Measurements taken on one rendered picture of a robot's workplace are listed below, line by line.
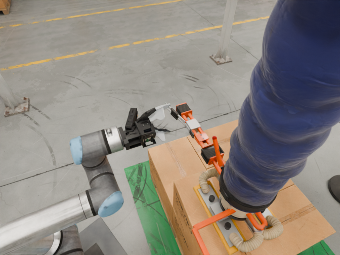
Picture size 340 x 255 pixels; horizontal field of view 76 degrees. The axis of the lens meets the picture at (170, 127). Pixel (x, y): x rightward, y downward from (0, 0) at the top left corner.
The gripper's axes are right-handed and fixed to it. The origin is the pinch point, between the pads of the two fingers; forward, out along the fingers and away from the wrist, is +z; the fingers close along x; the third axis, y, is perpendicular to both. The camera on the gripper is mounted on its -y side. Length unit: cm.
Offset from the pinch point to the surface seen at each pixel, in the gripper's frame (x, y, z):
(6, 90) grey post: -124, -246, -133
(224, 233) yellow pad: -44, 36, 11
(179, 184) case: -63, -2, 7
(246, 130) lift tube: 14.9, 26.5, 11.1
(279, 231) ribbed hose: -38, 46, 30
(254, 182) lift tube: -4.2, 34.1, 14.8
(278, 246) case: -63, 49, 38
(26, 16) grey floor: -157, -606, -127
